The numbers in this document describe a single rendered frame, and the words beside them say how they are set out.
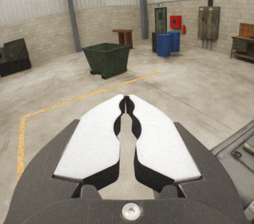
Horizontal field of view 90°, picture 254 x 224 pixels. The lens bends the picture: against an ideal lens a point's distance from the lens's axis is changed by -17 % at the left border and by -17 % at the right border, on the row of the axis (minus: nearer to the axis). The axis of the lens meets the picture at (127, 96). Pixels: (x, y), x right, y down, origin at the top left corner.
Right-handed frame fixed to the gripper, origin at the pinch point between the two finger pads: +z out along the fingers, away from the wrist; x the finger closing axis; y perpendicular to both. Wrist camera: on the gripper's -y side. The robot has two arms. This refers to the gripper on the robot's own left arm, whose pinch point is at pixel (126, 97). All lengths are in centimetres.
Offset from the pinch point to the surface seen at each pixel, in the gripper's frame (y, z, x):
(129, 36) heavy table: 88, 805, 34
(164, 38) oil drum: 62, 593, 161
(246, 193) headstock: 28.7, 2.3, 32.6
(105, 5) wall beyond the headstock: -76, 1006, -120
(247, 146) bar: 25, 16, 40
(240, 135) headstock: 27, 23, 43
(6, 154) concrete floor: 185, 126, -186
